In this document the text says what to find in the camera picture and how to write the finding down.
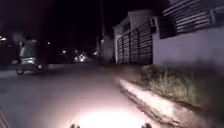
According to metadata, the dark asphalt road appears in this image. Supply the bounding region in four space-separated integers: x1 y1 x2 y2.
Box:
0 63 161 128

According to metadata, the grey car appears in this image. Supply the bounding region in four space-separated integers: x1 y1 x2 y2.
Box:
11 38 50 76

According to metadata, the pale house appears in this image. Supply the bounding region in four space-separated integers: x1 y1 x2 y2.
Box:
112 9 155 64

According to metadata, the pale wall with slats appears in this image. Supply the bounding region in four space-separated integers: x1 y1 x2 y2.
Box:
151 0 224 68

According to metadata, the concrete kerb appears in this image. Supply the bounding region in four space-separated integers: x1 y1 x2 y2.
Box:
117 77 201 128

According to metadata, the robot's own part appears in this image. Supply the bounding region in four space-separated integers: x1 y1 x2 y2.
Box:
69 123 81 128
141 122 153 128

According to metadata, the grass verge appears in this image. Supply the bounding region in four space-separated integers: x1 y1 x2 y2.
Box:
113 63 224 111

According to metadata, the dark slatted metal fence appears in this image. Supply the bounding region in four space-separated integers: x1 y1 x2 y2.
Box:
116 20 154 66

